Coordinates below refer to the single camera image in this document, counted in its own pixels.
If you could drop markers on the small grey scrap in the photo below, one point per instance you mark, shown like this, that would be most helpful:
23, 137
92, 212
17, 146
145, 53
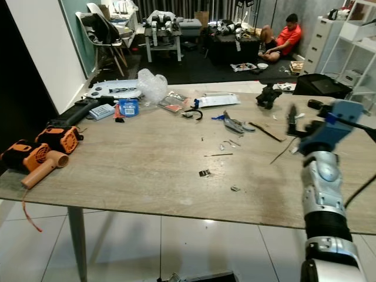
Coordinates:
235, 188

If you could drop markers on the small brown box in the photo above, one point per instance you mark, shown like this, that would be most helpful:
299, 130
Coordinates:
297, 67

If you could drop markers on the white stand with robot parts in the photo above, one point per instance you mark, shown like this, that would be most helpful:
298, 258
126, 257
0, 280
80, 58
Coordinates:
163, 29

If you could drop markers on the blue round tape pack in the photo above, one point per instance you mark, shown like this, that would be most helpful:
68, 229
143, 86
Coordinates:
128, 107

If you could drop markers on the grey storage box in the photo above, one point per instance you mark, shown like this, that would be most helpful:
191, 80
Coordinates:
189, 27

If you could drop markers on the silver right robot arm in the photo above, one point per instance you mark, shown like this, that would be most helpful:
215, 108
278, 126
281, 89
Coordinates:
323, 188

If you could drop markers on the small metal bits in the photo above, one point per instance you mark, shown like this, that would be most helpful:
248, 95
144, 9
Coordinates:
230, 144

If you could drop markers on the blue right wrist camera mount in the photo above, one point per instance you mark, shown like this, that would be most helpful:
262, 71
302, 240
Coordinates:
332, 132

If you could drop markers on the person in orange shirt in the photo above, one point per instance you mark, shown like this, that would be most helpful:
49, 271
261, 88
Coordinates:
288, 37

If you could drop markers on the white drawer cabinet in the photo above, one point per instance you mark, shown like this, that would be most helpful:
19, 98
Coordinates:
317, 44

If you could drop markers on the orange blower with tan nozzle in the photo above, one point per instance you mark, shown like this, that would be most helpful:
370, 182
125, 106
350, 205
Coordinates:
35, 160

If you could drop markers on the small white box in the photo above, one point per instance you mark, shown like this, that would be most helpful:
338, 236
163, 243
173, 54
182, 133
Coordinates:
102, 111

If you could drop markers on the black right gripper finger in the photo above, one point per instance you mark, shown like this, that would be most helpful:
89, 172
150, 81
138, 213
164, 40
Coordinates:
326, 111
293, 120

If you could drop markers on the white paper packet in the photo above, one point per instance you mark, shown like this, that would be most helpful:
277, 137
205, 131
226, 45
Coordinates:
216, 100

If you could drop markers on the food tray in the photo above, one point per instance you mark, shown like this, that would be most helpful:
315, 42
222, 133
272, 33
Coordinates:
244, 67

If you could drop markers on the crumpled white scrap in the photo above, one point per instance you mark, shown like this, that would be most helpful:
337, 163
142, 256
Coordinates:
299, 115

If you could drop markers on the white paper scrap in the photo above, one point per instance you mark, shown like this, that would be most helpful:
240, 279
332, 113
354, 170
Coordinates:
294, 150

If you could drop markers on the brown stick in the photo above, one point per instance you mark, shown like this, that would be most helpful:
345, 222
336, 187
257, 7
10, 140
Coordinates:
266, 132

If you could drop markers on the white bowl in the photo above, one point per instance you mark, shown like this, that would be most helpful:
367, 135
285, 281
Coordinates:
262, 66

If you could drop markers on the short black rod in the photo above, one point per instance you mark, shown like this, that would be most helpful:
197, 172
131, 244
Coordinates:
218, 155

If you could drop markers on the grey metal table leg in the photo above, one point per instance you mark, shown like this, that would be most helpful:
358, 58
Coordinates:
77, 244

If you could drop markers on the small black block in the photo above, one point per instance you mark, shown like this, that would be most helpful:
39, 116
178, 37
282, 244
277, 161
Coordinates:
315, 104

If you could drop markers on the white grey controller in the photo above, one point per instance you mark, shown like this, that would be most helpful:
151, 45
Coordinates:
111, 89

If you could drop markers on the white chair with black jacket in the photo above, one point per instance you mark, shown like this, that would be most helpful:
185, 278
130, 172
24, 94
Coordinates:
101, 32

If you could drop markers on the orange black power tool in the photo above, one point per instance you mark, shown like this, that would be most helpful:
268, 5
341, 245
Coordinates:
60, 138

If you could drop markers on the clear packet with red print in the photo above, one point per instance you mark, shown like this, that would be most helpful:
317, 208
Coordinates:
173, 101

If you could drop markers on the black case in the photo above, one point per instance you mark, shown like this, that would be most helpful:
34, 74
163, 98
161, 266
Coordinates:
322, 86

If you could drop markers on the small black clip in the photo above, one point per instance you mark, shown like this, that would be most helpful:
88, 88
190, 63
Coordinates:
204, 173

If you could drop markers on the clear plastic bag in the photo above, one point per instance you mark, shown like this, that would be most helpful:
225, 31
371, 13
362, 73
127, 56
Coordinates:
151, 86

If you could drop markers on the white open shelf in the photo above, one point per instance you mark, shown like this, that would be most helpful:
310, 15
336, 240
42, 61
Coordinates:
355, 41

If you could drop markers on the black cluttered table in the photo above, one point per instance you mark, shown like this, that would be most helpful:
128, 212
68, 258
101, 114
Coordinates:
232, 44

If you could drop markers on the black curved clip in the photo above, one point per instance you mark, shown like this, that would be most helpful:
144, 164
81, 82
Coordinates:
192, 113

